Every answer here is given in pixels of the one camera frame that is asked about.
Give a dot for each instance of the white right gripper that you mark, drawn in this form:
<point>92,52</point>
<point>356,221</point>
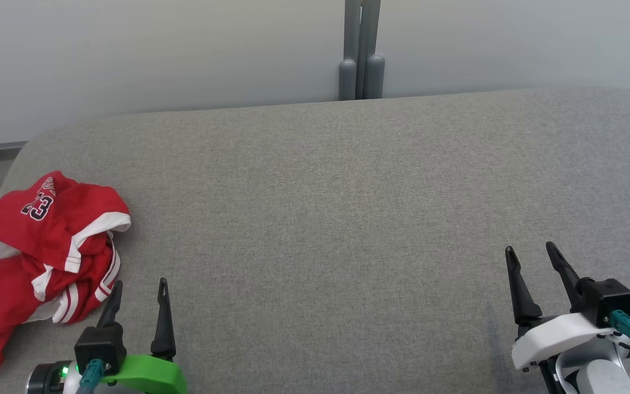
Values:
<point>555,334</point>

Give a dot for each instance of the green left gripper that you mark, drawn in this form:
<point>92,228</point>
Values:
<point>145,375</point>

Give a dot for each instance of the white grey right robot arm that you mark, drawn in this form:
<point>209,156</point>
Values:
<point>594,380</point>

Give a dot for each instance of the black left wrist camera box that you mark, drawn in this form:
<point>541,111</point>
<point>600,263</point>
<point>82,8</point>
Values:
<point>99,345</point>

